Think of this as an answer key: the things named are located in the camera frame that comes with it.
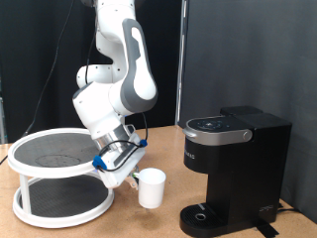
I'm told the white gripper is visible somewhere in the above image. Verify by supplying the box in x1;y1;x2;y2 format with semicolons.
97;132;147;191

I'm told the white mug with green tape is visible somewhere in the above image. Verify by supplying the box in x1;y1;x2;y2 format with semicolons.
132;168;167;210

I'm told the black Keurig coffee machine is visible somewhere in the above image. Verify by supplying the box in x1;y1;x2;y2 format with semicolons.
179;105;293;238

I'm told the white two-tier turntable stand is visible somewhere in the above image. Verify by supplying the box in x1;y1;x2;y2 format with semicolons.
7;128;116;229

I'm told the silver vertical metal pole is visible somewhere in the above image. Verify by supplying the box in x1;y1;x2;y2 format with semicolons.
174;0;190;127

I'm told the black tape strip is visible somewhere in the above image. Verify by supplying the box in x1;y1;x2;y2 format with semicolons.
254;222;280;238

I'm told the black backdrop curtain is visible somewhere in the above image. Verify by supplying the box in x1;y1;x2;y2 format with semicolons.
0;0;183;144

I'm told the grey backdrop panel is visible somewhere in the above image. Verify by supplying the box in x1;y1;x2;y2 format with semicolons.
179;0;317;224

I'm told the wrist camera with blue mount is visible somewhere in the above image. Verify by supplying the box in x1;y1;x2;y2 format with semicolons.
91;155;108;172

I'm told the long black robot cable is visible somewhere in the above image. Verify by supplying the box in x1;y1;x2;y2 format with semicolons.
0;0;149;174

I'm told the black coffee machine power cord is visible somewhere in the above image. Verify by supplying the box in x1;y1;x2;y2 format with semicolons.
276;202;302;214

